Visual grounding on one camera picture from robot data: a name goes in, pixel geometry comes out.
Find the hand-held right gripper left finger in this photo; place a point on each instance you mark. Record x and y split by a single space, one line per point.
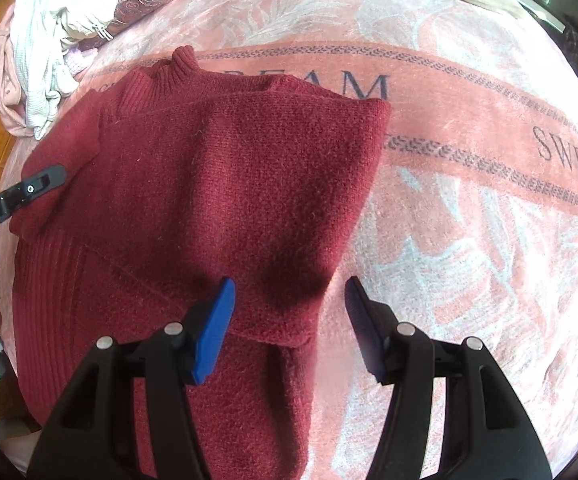
215 332

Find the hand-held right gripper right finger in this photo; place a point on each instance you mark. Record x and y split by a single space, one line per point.
365 332

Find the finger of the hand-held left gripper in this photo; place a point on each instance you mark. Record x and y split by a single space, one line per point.
34 187

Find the dark red knit sweater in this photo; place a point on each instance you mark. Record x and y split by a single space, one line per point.
219 185

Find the pale pink garment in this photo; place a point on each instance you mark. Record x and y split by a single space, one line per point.
1 85

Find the pink leaf-patterned blanket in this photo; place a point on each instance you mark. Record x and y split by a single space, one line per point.
469 260

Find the white garment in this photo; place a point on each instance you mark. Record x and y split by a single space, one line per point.
44 35

